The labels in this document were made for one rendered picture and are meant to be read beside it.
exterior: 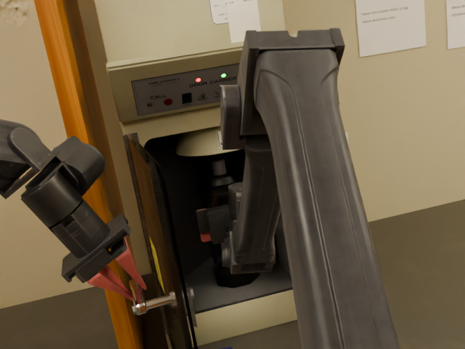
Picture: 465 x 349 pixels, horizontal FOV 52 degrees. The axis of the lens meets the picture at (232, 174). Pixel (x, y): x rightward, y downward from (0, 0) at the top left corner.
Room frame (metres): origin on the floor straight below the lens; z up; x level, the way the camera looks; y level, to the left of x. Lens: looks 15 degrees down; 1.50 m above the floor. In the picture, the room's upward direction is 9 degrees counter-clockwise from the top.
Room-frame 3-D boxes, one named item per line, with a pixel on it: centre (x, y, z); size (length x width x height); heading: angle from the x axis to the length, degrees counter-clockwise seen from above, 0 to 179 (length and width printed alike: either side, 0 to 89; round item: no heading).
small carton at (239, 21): (0.83, -0.06, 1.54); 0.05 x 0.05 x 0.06; 85
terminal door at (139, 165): (0.68, 0.13, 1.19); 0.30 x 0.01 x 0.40; 15
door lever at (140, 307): (0.60, 0.14, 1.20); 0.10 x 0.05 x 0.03; 15
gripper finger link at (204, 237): (0.93, 0.05, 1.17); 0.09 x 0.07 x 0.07; 10
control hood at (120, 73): (0.81, 0.01, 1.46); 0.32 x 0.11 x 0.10; 100
